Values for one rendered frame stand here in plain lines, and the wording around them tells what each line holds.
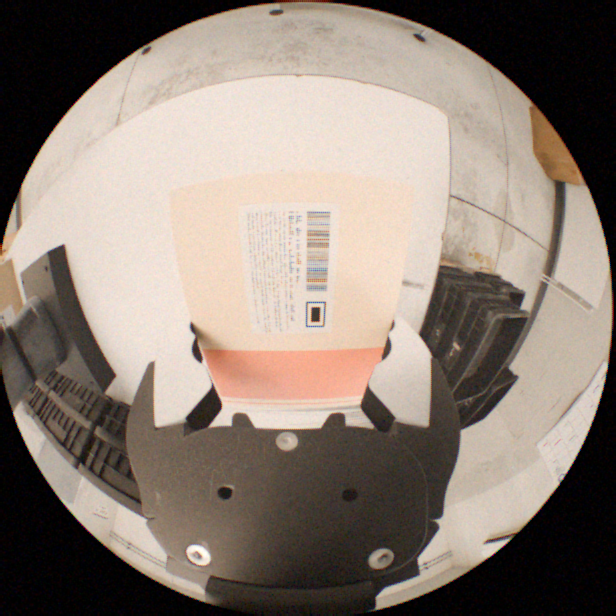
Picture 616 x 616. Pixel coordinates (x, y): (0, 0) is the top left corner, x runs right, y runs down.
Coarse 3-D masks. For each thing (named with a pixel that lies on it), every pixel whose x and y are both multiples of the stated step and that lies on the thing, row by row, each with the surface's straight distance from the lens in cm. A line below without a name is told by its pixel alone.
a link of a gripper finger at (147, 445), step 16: (144, 384) 10; (144, 400) 9; (128, 416) 9; (144, 416) 8; (128, 432) 9; (144, 432) 8; (160, 432) 8; (176, 432) 7; (192, 432) 8; (128, 448) 8; (144, 448) 8; (160, 448) 7; (144, 464) 8; (144, 480) 7; (144, 496) 7; (144, 512) 7
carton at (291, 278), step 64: (192, 192) 10; (256, 192) 9; (320, 192) 9; (384, 192) 10; (192, 256) 11; (256, 256) 9; (320, 256) 9; (384, 256) 10; (192, 320) 12; (256, 320) 11; (320, 320) 11; (384, 320) 12; (256, 384) 15; (320, 384) 14
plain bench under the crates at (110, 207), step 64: (128, 128) 27; (192, 128) 21; (256, 128) 18; (320, 128) 18; (384, 128) 20; (448, 128) 25; (64, 192) 39; (128, 192) 24; (448, 192) 22; (128, 256) 25; (128, 320) 30; (128, 384) 45
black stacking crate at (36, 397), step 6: (36, 384) 95; (30, 390) 97; (36, 390) 92; (42, 390) 86; (24, 396) 98; (30, 396) 94; (36, 396) 90; (42, 396) 86; (30, 402) 90; (36, 402) 87; (42, 402) 84; (36, 408) 85; (42, 408) 84; (36, 414) 84
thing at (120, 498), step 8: (80, 464) 55; (80, 472) 55; (88, 472) 53; (88, 480) 52; (96, 480) 51; (104, 488) 49; (112, 488) 47; (112, 496) 47; (120, 496) 46; (120, 504) 46; (128, 504) 45; (136, 504) 44; (136, 512) 44
